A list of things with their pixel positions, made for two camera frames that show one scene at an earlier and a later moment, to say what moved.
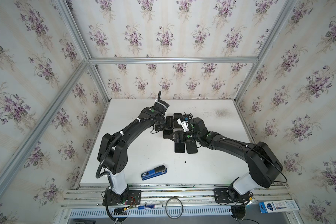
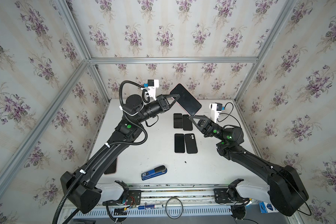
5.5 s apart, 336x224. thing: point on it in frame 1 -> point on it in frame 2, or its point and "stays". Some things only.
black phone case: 191,147 stays
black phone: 177,115 stays
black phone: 179,147 stays
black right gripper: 185,137 -> 203,125
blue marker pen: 149,206 stays
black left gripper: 169,123 -> 162,102
